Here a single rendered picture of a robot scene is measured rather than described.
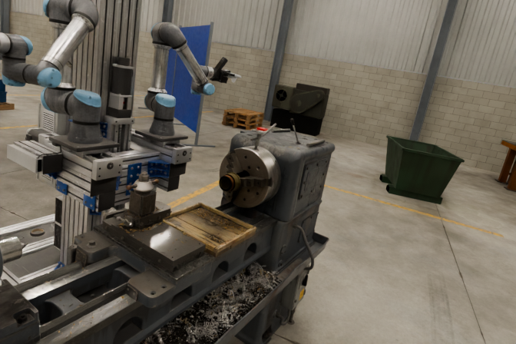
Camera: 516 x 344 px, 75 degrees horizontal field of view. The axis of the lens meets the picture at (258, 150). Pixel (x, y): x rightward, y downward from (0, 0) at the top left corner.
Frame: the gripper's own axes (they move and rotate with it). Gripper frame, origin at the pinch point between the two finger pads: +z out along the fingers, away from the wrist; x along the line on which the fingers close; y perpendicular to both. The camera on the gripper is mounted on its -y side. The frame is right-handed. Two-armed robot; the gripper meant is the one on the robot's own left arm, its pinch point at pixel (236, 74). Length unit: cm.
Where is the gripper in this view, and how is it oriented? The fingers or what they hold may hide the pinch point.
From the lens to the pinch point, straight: 246.6
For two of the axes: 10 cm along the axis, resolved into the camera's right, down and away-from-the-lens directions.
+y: -2.5, 9.1, 3.2
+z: 7.8, -0.1, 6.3
